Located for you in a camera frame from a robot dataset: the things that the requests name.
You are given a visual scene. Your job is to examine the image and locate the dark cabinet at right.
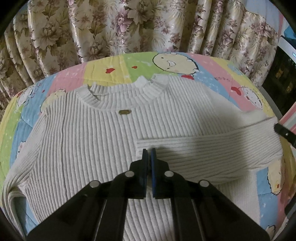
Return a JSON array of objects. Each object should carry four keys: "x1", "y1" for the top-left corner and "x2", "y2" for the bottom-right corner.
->
[{"x1": 262, "y1": 36, "x2": 295, "y2": 115}]

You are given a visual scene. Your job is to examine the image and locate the colourful cartoon striped quilt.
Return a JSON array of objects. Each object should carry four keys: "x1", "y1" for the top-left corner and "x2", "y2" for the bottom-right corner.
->
[{"x1": 1, "y1": 52, "x2": 295, "y2": 240}]

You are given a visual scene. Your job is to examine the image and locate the blue and floral curtain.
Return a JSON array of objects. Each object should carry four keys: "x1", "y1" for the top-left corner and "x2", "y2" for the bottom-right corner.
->
[{"x1": 1, "y1": 0, "x2": 283, "y2": 110}]

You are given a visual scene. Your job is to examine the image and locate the cream ribbed knit sweater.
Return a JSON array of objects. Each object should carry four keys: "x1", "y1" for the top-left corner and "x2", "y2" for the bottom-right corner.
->
[{"x1": 2, "y1": 74, "x2": 282, "y2": 230}]

